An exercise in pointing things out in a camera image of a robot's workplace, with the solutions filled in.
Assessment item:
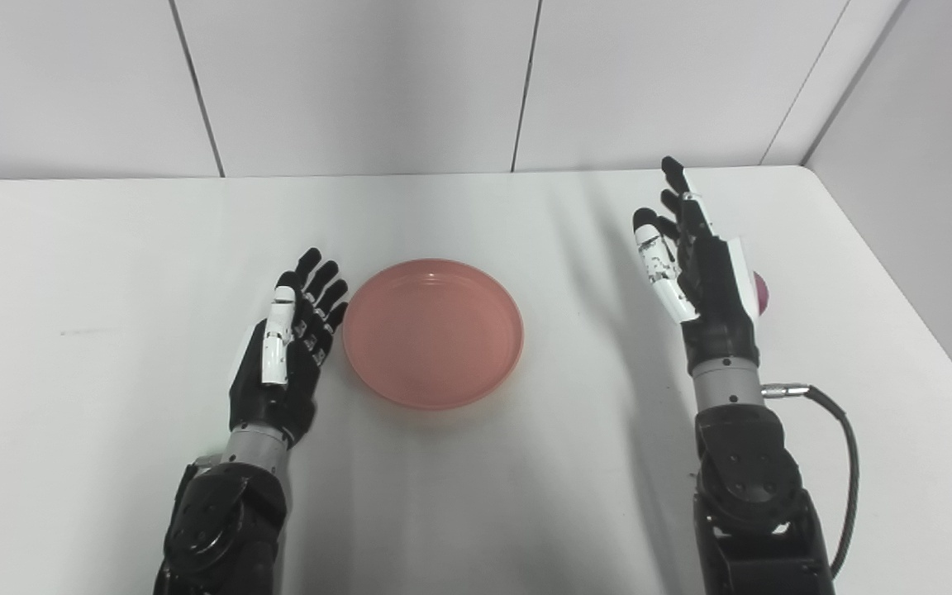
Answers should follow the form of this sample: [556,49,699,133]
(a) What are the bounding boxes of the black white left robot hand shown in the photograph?
[228,247,350,449]

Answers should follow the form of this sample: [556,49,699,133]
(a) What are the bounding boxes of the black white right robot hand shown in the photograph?
[632,156,762,374]

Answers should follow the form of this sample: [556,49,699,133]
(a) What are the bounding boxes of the pink round plate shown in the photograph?
[342,259,525,412]

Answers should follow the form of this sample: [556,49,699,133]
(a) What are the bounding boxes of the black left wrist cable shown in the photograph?
[169,452,225,530]

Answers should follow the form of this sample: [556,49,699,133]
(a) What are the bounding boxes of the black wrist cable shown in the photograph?
[169,452,225,530]
[761,383,860,579]

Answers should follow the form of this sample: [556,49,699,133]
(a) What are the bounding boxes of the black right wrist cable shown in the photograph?
[761,383,860,579]

